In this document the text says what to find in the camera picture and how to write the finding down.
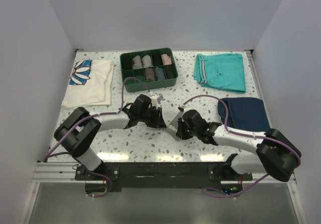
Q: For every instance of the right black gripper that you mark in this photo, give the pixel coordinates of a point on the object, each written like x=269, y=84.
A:
x=180, y=132

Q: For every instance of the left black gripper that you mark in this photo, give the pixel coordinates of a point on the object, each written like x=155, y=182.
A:
x=158, y=121

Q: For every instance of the grey cream underwear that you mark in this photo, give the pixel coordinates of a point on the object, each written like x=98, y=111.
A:
x=172, y=127

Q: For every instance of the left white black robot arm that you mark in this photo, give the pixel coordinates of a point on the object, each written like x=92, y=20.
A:
x=78, y=131

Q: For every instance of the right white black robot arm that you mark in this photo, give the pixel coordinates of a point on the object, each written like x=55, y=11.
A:
x=271, y=152

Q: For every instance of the brown rolled underwear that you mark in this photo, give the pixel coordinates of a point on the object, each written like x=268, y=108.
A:
x=149, y=75

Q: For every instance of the black rolled underwear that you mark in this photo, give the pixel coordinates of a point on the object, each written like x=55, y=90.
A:
x=170, y=71

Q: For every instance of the pink rolled underwear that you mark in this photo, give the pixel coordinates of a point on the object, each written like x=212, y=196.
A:
x=166, y=59

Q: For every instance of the navy striped rolled sock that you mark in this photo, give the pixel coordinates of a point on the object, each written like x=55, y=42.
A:
x=160, y=74

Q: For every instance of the green compartment organizer tray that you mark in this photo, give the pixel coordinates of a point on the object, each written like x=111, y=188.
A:
x=136, y=77

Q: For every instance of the grey striped rolled sock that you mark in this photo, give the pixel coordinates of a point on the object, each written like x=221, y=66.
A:
x=137, y=62

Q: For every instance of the white grey rolled sock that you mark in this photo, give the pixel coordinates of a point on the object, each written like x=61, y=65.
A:
x=147, y=61

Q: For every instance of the white daisy print shirt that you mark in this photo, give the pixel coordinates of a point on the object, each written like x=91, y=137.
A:
x=89, y=84

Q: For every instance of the navy folded garment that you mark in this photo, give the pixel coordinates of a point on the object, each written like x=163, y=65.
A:
x=246, y=113

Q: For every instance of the teal folded shorts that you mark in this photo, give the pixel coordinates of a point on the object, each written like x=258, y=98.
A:
x=220, y=71

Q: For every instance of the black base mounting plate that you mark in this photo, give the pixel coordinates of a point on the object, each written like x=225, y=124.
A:
x=162, y=175

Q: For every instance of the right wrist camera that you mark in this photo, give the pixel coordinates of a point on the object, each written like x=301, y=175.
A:
x=192, y=117

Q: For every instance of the aluminium frame rail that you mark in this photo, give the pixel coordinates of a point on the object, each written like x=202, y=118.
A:
x=54, y=172

